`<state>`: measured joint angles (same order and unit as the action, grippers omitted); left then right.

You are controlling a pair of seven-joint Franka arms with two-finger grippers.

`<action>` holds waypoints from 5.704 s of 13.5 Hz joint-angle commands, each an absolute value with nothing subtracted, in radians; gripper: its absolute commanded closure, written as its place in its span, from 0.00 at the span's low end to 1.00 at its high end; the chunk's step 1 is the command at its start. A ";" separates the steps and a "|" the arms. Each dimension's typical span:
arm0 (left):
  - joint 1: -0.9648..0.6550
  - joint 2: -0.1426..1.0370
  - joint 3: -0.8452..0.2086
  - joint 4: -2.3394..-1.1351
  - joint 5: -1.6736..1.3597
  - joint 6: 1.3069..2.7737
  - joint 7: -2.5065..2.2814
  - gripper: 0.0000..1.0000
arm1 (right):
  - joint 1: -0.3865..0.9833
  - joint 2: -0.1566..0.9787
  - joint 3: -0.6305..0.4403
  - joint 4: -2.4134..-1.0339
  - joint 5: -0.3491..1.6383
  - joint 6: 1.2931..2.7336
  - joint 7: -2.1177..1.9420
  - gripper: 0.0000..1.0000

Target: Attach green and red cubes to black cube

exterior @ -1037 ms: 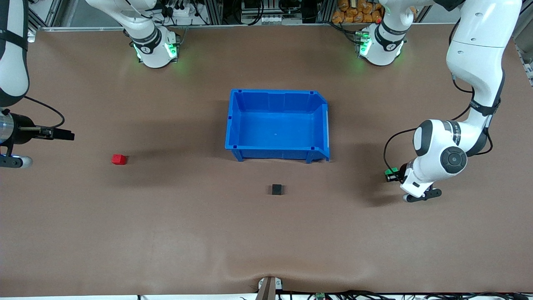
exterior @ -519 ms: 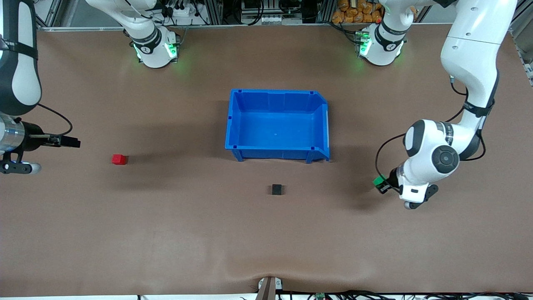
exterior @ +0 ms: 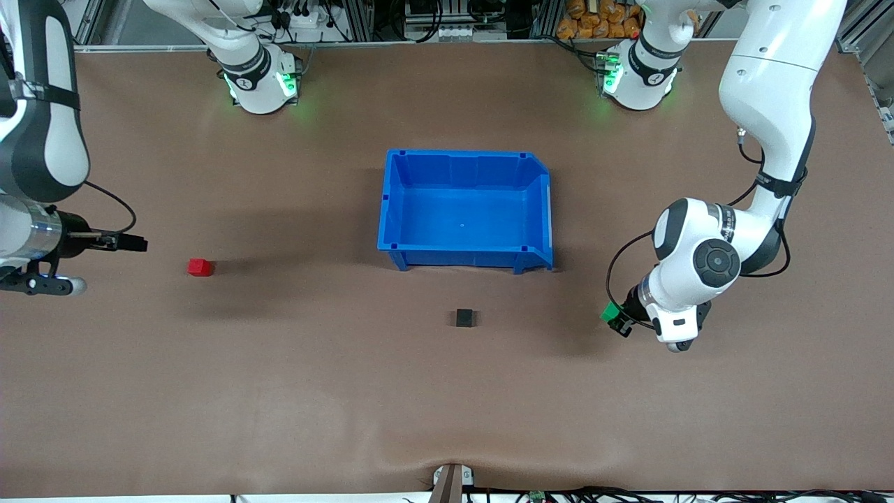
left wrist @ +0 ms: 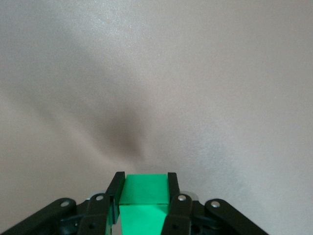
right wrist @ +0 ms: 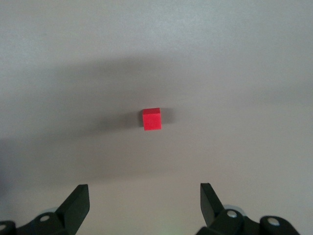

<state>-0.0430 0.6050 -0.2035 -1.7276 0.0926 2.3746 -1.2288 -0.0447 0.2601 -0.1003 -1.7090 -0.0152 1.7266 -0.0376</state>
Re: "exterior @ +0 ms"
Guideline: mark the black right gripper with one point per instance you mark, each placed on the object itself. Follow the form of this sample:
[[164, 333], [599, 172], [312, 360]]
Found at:
[[74, 235]]

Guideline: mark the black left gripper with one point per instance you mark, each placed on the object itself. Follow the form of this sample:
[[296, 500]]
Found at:
[[632, 303]]

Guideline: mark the green cube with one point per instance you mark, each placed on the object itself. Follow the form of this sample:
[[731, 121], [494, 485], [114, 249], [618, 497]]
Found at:
[[611, 311]]

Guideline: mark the red cube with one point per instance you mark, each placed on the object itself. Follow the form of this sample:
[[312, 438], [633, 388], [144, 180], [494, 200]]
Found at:
[[199, 267]]

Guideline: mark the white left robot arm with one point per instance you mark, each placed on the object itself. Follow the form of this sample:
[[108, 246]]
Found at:
[[768, 70]]

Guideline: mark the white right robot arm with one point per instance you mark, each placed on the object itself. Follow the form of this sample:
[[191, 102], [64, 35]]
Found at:
[[42, 105]]

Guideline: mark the black cube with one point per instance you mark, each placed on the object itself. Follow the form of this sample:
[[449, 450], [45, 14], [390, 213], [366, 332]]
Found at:
[[465, 318]]

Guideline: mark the blue plastic storage bin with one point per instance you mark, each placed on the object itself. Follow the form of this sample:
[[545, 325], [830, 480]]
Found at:
[[461, 223]]

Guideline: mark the white power strip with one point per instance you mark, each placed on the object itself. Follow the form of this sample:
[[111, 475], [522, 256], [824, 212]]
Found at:
[[307, 19]]

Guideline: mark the orange objects pile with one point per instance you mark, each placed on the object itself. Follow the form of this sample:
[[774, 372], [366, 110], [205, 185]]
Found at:
[[587, 21]]

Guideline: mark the white terminal block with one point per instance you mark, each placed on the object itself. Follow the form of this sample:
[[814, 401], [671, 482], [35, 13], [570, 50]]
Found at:
[[457, 31]]

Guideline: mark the aluminium frame post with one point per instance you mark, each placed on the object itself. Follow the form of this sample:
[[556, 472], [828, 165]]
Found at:
[[356, 17], [545, 17], [862, 28], [91, 21]]

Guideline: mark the aluminium table edge rail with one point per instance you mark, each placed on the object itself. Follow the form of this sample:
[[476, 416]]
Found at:
[[454, 43]]

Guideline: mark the perforated aluminium side rail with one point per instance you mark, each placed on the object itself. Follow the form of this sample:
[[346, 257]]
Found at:
[[885, 112]]

